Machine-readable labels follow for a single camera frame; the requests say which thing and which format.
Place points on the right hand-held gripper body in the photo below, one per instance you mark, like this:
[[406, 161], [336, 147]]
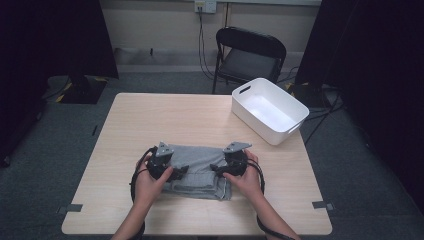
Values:
[[238, 163]]

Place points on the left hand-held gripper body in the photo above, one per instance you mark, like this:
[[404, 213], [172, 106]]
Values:
[[159, 165]]

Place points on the grey shorts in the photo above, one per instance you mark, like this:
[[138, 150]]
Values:
[[200, 163]]

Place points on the white plastic basket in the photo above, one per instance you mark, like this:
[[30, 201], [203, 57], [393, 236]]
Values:
[[270, 110]]

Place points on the person's right hand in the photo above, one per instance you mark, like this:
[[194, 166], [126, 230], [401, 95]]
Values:
[[251, 183]]

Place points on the person's left hand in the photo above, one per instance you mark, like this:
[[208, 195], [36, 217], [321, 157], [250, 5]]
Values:
[[148, 190]]

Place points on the small black floor strip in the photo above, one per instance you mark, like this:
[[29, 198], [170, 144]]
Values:
[[95, 130]]

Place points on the grey tape strip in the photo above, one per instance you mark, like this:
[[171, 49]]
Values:
[[321, 205], [71, 208]]

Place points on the black stand base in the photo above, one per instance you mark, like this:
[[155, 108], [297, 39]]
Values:
[[83, 91], [315, 96]]

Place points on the black folding chair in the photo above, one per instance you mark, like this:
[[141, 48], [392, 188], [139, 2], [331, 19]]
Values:
[[248, 56]]

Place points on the dark curtain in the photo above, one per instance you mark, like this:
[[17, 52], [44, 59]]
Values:
[[50, 50], [376, 66]]

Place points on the thin wall pipe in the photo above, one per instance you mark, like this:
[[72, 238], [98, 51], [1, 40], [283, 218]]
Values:
[[227, 15]]

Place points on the white wall socket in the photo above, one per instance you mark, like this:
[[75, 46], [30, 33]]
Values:
[[205, 6]]

